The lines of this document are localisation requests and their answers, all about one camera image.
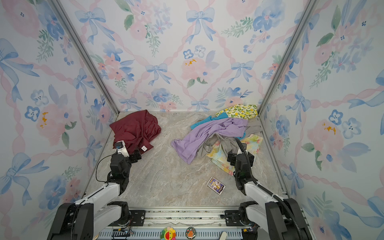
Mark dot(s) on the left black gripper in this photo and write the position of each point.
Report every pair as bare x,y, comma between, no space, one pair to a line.
134,159

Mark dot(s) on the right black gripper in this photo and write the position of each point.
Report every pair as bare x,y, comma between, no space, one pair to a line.
233,158

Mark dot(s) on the maroon cloth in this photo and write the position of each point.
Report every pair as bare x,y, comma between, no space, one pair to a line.
137,130

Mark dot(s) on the lavender purple cloth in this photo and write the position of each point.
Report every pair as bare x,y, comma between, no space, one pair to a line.
187,148

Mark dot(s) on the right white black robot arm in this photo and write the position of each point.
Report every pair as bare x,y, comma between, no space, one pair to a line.
280,217

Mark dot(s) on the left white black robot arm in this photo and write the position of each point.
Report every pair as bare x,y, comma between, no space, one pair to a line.
87,217

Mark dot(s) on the pastel floral cloth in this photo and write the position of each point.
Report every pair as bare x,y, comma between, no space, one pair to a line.
219,157

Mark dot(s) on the grey cloth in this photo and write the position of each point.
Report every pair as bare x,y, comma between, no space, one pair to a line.
228,143

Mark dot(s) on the teal cloth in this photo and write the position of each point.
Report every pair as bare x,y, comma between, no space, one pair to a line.
209,119

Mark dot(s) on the yellow lemon print cloth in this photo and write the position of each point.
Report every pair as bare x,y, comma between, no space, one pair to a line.
240,111

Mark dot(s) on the purple playing card box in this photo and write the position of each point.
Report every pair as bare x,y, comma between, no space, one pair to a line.
216,185

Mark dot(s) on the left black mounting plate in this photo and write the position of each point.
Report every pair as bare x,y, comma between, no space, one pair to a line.
136,217

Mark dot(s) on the black mounting plate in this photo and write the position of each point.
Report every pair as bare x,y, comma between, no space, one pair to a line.
235,218
136,217

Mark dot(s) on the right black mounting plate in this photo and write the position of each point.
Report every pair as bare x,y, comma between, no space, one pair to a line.
235,218

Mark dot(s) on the white small object front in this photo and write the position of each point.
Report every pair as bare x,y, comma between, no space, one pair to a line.
223,236

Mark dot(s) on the colourful flower sticker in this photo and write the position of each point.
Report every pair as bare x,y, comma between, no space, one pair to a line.
168,233

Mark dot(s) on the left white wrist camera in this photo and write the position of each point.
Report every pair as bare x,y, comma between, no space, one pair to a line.
121,149

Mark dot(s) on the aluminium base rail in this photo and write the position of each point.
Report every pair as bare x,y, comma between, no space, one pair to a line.
206,220

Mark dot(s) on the aluminium corner post left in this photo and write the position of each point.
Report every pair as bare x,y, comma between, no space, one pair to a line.
82,51

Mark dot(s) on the aluminium corner post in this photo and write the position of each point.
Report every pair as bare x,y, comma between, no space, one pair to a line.
82,51
291,47

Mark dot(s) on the aluminium corner post right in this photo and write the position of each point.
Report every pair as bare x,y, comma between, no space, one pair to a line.
291,47

